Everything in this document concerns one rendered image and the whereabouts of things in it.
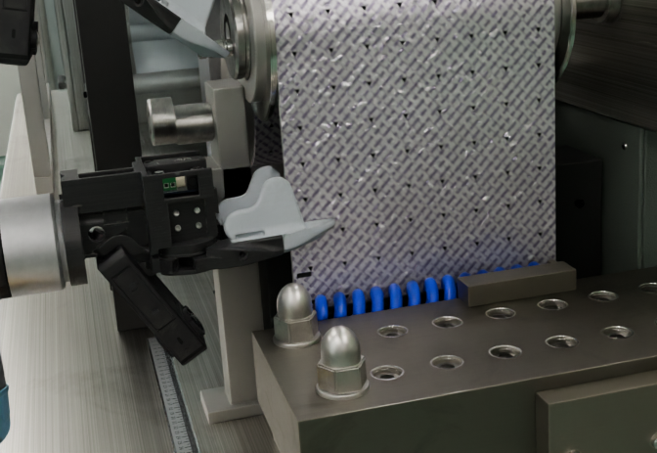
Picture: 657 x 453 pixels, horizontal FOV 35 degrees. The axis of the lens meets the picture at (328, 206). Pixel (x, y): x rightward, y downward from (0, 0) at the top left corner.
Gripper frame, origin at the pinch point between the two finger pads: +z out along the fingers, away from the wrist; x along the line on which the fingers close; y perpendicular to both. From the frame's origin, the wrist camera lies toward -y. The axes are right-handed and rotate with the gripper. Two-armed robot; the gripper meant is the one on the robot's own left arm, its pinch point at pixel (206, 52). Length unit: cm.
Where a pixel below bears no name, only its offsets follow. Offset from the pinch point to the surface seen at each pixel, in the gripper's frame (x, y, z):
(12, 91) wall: 552, -88, 20
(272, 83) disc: -4.5, 0.9, 4.7
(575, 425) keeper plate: -26.1, -6.2, 29.7
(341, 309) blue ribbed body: -7.9, -10.7, 19.1
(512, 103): -4.4, 11.0, 22.6
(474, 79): -4.4, 10.7, 18.5
